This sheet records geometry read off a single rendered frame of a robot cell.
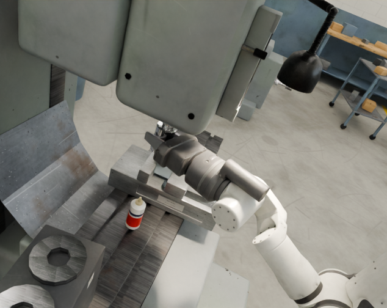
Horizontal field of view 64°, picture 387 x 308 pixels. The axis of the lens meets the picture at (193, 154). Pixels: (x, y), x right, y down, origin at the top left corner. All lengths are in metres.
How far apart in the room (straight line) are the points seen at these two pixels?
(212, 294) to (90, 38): 0.84
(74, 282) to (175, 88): 0.36
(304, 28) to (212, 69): 6.66
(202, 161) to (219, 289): 0.58
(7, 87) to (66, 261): 0.43
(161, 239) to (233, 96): 0.47
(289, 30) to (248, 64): 6.58
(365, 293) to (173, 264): 0.52
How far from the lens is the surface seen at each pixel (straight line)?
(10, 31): 0.79
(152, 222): 0.92
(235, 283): 1.15
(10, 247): 1.09
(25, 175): 0.94
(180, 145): 0.67
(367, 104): 5.09
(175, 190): 0.89
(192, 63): 0.52
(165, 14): 0.52
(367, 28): 7.25
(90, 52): 0.58
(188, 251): 0.99
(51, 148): 0.99
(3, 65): 0.81
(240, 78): 0.59
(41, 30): 0.63
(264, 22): 0.57
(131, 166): 0.96
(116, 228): 0.88
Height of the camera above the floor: 1.62
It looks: 35 degrees down
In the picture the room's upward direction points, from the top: 22 degrees clockwise
